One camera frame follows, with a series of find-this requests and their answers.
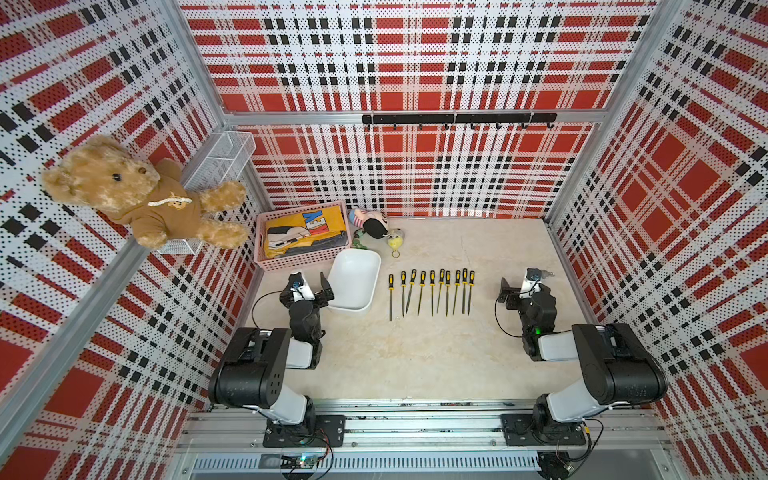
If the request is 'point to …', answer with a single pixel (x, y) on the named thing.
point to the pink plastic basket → (297, 259)
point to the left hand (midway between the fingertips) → (313, 276)
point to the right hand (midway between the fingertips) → (521, 278)
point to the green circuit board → (298, 461)
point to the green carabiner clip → (356, 242)
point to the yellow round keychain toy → (395, 241)
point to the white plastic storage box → (354, 279)
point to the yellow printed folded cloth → (285, 233)
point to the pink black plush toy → (374, 223)
